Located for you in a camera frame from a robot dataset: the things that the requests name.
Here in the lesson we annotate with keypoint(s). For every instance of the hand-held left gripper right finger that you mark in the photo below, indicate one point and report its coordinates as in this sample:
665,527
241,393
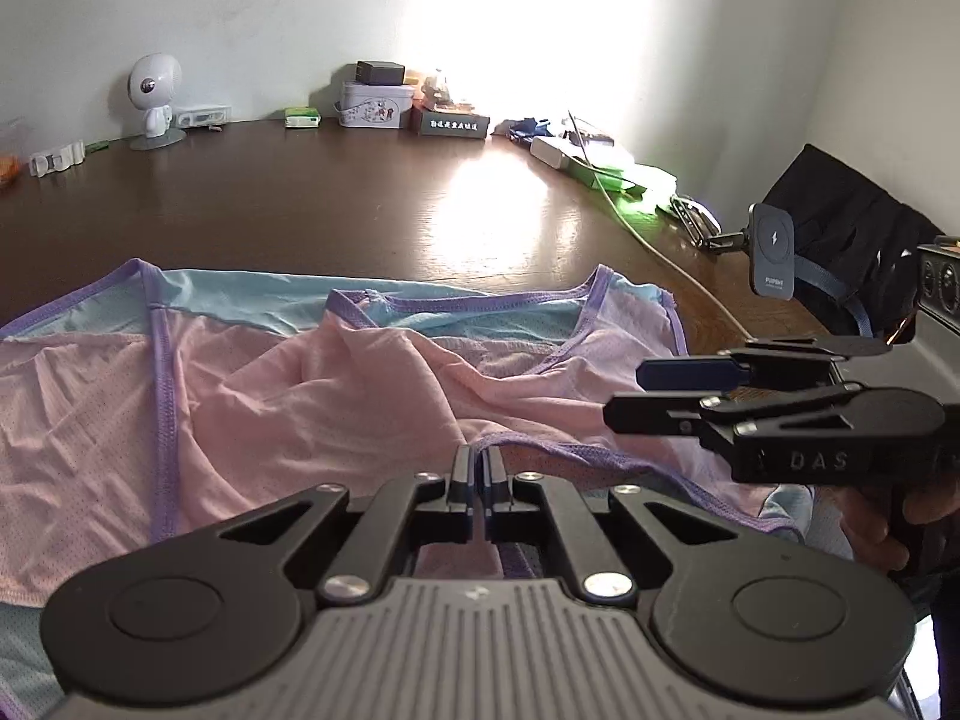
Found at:
491,495

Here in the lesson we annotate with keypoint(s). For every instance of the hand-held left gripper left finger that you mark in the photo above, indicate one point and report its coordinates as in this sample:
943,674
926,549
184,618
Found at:
466,495

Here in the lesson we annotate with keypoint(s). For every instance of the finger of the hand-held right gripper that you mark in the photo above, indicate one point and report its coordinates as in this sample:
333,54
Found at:
652,414
690,373

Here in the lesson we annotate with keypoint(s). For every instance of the pink and purple mesh shirt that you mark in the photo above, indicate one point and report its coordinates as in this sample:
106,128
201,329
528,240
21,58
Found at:
300,405

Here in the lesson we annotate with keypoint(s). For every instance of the person's right hand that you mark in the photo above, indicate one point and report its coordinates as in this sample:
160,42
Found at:
870,532

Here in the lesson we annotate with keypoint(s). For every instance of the metal folding stand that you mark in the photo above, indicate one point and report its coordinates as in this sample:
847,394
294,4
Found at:
694,217

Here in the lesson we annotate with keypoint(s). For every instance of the green plastic bag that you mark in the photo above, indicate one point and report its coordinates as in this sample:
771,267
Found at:
637,178

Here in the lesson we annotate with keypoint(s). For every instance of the chair with black cloth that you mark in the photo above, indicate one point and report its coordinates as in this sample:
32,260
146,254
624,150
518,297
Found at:
847,217

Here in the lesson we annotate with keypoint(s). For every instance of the grey electronic device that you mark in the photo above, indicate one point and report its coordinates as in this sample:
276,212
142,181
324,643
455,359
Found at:
592,138

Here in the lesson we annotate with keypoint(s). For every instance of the blue cloth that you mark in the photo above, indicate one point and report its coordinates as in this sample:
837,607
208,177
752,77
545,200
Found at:
532,129

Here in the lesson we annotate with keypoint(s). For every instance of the dark green box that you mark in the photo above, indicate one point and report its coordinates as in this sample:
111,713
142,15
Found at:
454,124

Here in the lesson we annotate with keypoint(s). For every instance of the crumpled plastic wrapper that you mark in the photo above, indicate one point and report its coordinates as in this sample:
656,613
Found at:
442,90

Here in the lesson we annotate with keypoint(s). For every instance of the white tin box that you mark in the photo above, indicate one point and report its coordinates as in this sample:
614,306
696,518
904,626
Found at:
375,105

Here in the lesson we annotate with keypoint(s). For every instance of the green and white pack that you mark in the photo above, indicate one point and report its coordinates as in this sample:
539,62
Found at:
302,117

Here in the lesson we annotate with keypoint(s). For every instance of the black box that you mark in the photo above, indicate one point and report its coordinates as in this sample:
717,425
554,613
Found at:
381,72

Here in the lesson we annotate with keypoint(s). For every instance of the white rectangular device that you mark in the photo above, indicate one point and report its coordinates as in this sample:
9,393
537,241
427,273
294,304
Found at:
202,117

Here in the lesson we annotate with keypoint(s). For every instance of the white robot-shaped fan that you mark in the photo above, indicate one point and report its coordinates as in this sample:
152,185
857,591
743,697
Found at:
154,82

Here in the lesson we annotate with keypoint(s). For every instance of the white plastic clip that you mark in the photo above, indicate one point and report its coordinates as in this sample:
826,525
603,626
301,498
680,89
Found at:
56,160

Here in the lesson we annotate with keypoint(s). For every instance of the pile of oranges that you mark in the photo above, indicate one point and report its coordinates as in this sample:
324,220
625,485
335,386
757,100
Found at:
6,169

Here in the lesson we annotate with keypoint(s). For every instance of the clear plastic fruit container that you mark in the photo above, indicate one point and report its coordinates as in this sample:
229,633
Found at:
7,139

